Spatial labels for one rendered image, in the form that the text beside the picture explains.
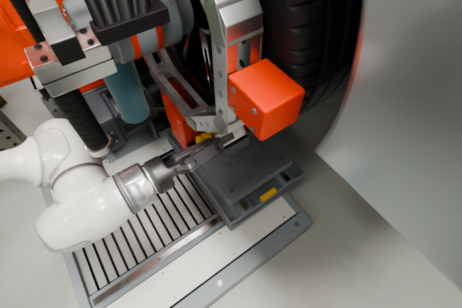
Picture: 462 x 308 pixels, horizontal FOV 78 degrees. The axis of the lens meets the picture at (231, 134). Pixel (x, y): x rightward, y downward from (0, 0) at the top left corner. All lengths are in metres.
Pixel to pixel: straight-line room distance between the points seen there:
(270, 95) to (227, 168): 0.71
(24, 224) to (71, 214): 0.92
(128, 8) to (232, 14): 0.12
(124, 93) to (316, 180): 0.91
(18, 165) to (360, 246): 1.15
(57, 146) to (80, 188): 0.10
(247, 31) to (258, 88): 0.08
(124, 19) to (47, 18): 0.08
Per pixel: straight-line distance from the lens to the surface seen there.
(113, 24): 0.38
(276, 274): 1.20
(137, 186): 0.58
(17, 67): 1.14
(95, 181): 0.60
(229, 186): 1.05
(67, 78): 0.42
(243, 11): 0.40
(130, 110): 0.88
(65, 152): 0.64
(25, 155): 0.66
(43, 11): 0.39
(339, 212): 1.34
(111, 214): 0.58
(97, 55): 0.41
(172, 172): 0.59
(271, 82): 0.42
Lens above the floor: 1.17
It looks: 53 degrees down
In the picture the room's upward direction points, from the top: straight up
